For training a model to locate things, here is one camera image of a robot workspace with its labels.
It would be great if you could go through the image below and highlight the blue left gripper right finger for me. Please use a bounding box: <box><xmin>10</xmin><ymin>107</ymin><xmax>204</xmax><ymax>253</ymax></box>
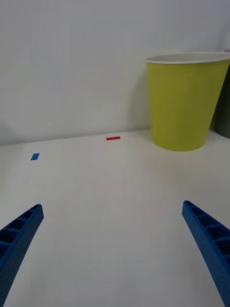
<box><xmin>182</xmin><ymin>200</ymin><xmax>230</xmax><ymax>307</ymax></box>

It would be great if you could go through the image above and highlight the yellow-green plastic waste bin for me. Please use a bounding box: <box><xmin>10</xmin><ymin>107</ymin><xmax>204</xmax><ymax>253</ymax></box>
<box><xmin>146</xmin><ymin>51</ymin><xmax>230</xmax><ymax>152</ymax></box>

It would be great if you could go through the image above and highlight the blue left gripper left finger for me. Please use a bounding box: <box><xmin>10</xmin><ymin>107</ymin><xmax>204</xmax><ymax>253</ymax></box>
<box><xmin>0</xmin><ymin>203</ymin><xmax>45</xmax><ymax>307</ymax></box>

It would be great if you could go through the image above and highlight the grey plastic waste bin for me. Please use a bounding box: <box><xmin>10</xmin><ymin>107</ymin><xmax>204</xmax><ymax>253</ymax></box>
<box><xmin>210</xmin><ymin>49</ymin><xmax>230</xmax><ymax>140</ymax></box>

